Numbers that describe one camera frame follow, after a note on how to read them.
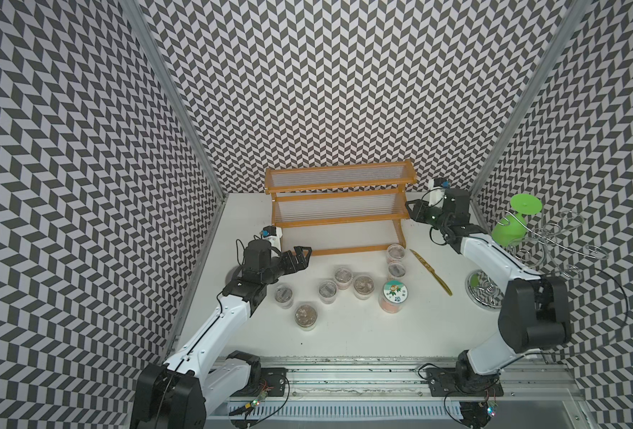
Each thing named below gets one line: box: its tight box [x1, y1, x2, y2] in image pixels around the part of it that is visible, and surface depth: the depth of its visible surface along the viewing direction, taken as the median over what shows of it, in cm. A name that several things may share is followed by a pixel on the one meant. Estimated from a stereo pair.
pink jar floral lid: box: [379, 279, 409, 314], surface depth 84 cm
